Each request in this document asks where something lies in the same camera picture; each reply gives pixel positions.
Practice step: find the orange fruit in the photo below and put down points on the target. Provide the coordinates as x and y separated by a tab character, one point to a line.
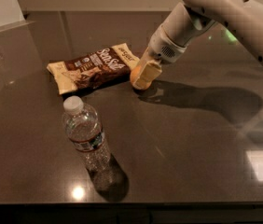
139	78

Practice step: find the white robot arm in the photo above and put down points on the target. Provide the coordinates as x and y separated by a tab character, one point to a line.
191	18

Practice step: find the brown sea salt snack bag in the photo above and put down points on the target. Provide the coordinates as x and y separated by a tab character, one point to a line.
94	69

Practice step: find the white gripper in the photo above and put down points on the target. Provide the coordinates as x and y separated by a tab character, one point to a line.
164	48

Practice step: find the clear plastic water bottle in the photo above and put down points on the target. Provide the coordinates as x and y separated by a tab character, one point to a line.
84	129

